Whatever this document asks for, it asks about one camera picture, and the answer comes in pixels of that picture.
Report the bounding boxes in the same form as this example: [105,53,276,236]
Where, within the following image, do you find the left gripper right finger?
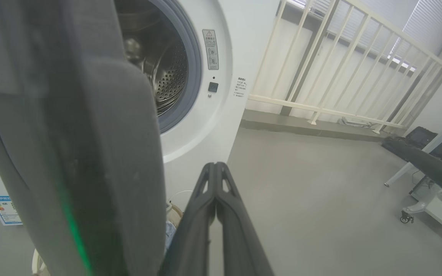
[214,162,275,276]

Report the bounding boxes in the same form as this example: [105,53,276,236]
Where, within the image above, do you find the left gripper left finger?
[159,162,218,276]

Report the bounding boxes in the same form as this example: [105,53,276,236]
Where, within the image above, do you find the blue patterned garment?
[165,222,176,253]

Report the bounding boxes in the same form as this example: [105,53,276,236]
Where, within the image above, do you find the dark round glass washer door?
[0,0,167,276]

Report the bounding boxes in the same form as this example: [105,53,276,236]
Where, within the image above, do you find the white front-load washing machine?
[0,0,281,227]

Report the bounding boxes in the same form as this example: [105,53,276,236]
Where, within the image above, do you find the instruction sticker label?
[202,29,219,71]

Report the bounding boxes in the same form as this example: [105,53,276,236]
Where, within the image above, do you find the cream perforated laundry basket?
[32,202,184,276]

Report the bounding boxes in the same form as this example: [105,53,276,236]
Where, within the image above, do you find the white wheeled stand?
[384,111,442,242]

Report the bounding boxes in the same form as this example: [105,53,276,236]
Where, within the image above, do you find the white metal railing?
[246,0,442,134]

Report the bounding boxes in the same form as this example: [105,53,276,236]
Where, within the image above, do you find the white window blinds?
[313,0,442,73]

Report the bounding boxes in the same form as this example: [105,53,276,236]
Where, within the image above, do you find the blue energy label sticker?
[0,195,23,226]

